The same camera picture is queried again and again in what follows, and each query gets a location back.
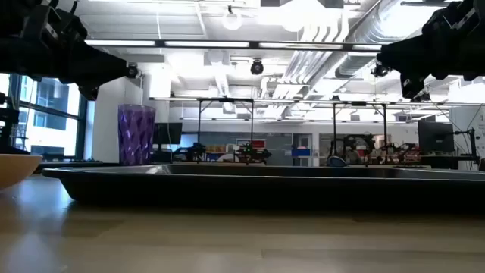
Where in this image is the red background equipment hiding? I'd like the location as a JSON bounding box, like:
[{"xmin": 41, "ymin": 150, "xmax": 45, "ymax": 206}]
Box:
[{"xmin": 378, "ymin": 142, "xmax": 422, "ymax": 165}]

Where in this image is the black metal rack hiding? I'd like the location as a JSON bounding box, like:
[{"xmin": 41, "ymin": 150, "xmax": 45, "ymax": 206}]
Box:
[{"xmin": 0, "ymin": 93, "xmax": 20, "ymax": 155}]

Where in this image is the black metal frame stand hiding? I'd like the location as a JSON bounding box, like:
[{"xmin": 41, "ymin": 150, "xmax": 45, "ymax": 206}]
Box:
[
  {"xmin": 196, "ymin": 97, "xmax": 255, "ymax": 155},
  {"xmin": 331, "ymin": 100, "xmax": 388, "ymax": 158}
]

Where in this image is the black overhead light bar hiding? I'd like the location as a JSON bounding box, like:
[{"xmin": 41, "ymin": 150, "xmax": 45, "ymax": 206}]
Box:
[{"xmin": 85, "ymin": 39, "xmax": 383, "ymax": 52}]

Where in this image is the large black computer monitor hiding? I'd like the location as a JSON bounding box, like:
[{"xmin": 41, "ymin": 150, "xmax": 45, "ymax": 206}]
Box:
[{"xmin": 418, "ymin": 120, "xmax": 455, "ymax": 154}]

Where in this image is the black plastic tray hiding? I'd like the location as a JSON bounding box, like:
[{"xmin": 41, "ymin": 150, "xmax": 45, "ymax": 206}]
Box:
[{"xmin": 41, "ymin": 162, "xmax": 485, "ymax": 213}]

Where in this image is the black window frame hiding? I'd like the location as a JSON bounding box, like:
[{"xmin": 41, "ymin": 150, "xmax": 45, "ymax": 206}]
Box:
[{"xmin": 0, "ymin": 74, "xmax": 89, "ymax": 160}]

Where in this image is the grey rounded chair back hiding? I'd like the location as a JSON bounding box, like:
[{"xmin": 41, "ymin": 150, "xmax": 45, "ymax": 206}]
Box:
[{"xmin": 327, "ymin": 155, "xmax": 348, "ymax": 168}]

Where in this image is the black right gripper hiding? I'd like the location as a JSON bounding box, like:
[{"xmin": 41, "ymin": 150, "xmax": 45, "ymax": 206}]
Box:
[{"xmin": 377, "ymin": 0, "xmax": 485, "ymax": 100}]

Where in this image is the silver ventilation duct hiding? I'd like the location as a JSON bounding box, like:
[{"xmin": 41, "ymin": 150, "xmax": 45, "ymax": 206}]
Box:
[{"xmin": 335, "ymin": 0, "xmax": 429, "ymax": 79}]

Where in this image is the white round ceiling lamp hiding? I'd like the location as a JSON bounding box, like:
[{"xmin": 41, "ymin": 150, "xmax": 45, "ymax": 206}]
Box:
[{"xmin": 221, "ymin": 4, "xmax": 243, "ymax": 31}]

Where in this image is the purple faceted plastic cup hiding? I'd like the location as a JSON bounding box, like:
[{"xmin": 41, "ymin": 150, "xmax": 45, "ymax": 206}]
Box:
[{"xmin": 117, "ymin": 104, "xmax": 157, "ymax": 167}]

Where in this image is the small black computer monitor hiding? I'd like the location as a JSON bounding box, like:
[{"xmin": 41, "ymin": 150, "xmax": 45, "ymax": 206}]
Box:
[{"xmin": 152, "ymin": 121, "xmax": 183, "ymax": 146}]

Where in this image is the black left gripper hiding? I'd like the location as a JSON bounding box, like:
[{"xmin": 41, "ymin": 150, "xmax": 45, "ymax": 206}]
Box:
[{"xmin": 0, "ymin": 0, "xmax": 128, "ymax": 102}]

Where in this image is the red sign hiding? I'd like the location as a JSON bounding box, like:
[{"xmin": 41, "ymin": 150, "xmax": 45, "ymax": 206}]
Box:
[{"xmin": 236, "ymin": 138, "xmax": 267, "ymax": 149}]

